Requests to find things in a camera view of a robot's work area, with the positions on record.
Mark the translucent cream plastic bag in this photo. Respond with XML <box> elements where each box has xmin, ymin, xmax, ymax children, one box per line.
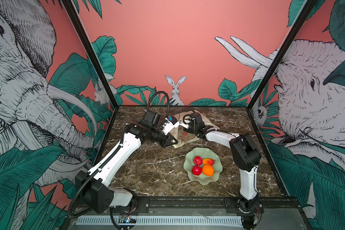
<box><xmin>170</xmin><ymin>109</ymin><xmax>218</xmax><ymax>149</ymax></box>

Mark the red apple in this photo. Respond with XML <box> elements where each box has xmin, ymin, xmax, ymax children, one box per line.
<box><xmin>192</xmin><ymin>166</ymin><xmax>202</xmax><ymax>176</ymax></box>
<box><xmin>193</xmin><ymin>156</ymin><xmax>203</xmax><ymax>166</ymax></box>

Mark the yellow red mango fruit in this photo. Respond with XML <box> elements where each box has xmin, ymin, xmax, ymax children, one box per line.
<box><xmin>202</xmin><ymin>158</ymin><xmax>215</xmax><ymax>165</ymax></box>

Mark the orange fruit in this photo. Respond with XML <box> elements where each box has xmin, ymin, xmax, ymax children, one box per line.
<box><xmin>202</xmin><ymin>164</ymin><xmax>215</xmax><ymax>177</ymax></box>

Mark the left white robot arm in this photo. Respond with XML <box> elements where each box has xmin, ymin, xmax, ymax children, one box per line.
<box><xmin>67</xmin><ymin>120</ymin><xmax>179</xmax><ymax>219</ymax></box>

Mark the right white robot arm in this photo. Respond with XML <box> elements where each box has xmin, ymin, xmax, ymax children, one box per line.
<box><xmin>181</xmin><ymin>120</ymin><xmax>261</xmax><ymax>213</ymax></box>

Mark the light green wavy plate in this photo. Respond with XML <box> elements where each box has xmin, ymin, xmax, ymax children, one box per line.
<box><xmin>184</xmin><ymin>148</ymin><xmax>223</xmax><ymax>186</ymax></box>

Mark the white perforated vent strip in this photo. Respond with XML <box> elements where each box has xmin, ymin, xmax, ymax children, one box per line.
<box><xmin>76</xmin><ymin>215</ymin><xmax>242</xmax><ymax>227</ymax></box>

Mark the small green circuit board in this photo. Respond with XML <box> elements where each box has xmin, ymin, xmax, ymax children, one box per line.
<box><xmin>119</xmin><ymin>216</ymin><xmax>137</xmax><ymax>224</ymax></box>

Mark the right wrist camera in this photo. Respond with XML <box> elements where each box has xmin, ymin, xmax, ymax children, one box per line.
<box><xmin>183</xmin><ymin>112</ymin><xmax>205</xmax><ymax>129</ymax></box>

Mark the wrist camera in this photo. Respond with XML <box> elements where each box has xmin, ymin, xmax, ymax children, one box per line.
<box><xmin>140</xmin><ymin>110</ymin><xmax>180</xmax><ymax>135</ymax></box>
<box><xmin>183</xmin><ymin>112</ymin><xmax>205</xmax><ymax>129</ymax></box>

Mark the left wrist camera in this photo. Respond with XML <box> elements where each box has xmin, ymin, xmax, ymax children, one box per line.
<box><xmin>140</xmin><ymin>110</ymin><xmax>180</xmax><ymax>135</ymax></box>

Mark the left black frame post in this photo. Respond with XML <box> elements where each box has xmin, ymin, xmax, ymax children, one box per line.
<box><xmin>61</xmin><ymin>0</ymin><xmax>119</xmax><ymax>109</ymax></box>

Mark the black frame post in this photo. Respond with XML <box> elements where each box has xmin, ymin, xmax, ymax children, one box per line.
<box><xmin>61</xmin><ymin>0</ymin><xmax>119</xmax><ymax>109</ymax></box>
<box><xmin>246</xmin><ymin>0</ymin><xmax>317</xmax><ymax>110</ymax></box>

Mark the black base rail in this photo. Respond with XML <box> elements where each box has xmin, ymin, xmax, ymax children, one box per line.
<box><xmin>111</xmin><ymin>196</ymin><xmax>301</xmax><ymax>215</ymax></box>

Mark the right black frame post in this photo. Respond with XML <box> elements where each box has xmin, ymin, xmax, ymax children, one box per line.
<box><xmin>246</xmin><ymin>0</ymin><xmax>317</xmax><ymax>110</ymax></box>

